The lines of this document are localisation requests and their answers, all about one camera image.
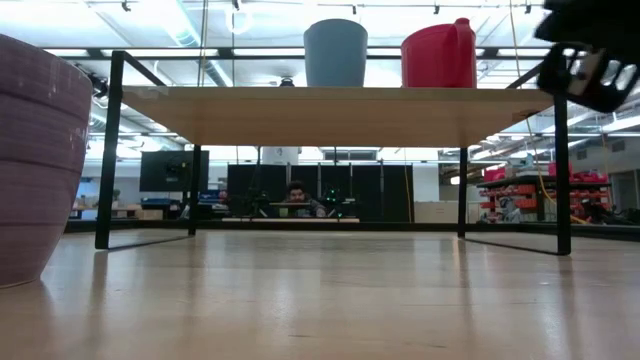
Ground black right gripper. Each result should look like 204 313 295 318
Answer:
535 41 640 114

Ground red mug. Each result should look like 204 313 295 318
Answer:
400 17 478 90

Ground grey cup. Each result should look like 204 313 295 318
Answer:
302 18 369 89

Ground purple ribbed cup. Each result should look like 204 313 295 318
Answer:
0 33 94 290

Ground wooden shelf board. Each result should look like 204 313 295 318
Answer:
120 85 555 149

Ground workbench with red bins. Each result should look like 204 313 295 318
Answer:
476 160 612 224

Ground cardboard box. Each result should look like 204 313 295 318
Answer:
413 200 469 224

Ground black partition panels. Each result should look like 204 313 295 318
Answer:
226 162 415 224

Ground person at desk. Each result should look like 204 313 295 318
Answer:
282 180 327 219

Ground black monitor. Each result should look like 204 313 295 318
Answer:
139 150 210 193

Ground blue storage bin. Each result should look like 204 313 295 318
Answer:
140 197 182 211

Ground black clamp device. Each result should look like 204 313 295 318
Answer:
74 62 109 99

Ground black metal shelf leg frame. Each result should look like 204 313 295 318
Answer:
93 49 202 251
456 52 573 257

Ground yellow hanging cable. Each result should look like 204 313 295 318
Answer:
507 0 592 225

